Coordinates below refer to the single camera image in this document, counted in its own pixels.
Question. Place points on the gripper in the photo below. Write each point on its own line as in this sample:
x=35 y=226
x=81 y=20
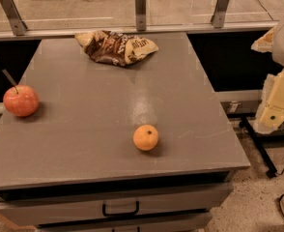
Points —
x=271 y=115

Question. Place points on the brown chip bag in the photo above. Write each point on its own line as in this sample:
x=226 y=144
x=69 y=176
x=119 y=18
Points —
x=116 y=49

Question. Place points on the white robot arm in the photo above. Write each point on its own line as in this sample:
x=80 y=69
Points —
x=277 y=53

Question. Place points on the red apple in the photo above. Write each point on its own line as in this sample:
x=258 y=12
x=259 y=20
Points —
x=21 y=100

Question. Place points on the black cart leg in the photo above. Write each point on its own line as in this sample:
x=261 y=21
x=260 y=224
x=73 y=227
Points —
x=271 y=172

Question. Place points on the orange mandarin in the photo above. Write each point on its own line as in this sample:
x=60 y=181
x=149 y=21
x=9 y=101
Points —
x=145 y=138

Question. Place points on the grey upper drawer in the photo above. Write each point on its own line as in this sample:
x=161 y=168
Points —
x=88 y=207

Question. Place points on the grey drawer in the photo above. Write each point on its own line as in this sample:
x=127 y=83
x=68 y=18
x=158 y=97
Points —
x=88 y=207
x=189 y=222

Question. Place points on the grey lower drawer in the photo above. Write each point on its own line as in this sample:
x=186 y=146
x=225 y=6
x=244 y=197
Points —
x=189 y=222

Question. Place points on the right metal railing bracket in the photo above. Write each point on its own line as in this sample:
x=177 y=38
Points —
x=218 y=18

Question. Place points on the metal railing bracket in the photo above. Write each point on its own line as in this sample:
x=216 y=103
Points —
x=18 y=26
x=140 y=15
x=218 y=18

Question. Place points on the middle metal railing bracket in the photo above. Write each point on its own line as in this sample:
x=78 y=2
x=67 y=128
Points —
x=140 y=15

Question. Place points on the black drawer handle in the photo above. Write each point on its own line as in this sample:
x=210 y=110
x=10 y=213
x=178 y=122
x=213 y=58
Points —
x=120 y=210

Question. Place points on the left metal railing bracket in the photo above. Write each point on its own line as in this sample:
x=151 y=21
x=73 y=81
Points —
x=18 y=26

